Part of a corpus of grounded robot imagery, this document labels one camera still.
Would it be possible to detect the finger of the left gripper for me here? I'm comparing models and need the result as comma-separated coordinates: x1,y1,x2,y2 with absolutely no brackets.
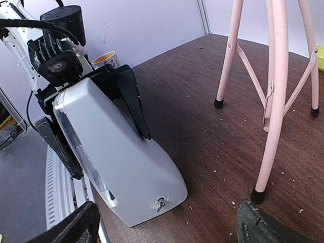
34,116,83,180

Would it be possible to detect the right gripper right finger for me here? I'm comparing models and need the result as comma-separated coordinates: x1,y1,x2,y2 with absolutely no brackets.
237,199,315,242

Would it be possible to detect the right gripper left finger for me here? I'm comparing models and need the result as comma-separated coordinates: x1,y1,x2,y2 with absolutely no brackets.
29,201,100,243

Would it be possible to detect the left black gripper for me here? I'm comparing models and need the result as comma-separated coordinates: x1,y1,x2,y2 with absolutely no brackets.
27,5,151,140

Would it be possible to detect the white metronome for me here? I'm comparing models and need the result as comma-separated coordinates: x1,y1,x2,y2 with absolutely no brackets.
53,78,188,227

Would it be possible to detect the pink music stand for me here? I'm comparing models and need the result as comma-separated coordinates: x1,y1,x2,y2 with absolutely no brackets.
214,0,319,205

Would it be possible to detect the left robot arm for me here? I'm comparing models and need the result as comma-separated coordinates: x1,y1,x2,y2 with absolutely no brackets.
1,1,151,180

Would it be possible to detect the white patterned mug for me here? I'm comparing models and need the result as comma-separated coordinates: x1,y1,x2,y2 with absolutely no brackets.
92,51,121,69

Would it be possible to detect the green plastic bowl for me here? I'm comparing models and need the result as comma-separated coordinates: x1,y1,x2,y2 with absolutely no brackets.
317,46,324,72

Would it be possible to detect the aluminium front rail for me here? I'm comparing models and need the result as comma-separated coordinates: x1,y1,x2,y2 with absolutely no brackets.
45,147,97,230

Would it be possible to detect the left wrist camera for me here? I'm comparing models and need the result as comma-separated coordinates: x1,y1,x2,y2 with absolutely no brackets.
27,35,84,87

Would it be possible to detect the left aluminium frame post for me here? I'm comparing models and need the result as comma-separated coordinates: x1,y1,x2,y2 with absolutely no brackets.
197,0,212,35

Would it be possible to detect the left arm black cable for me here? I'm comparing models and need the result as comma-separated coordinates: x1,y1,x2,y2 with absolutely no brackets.
0,19,82,49

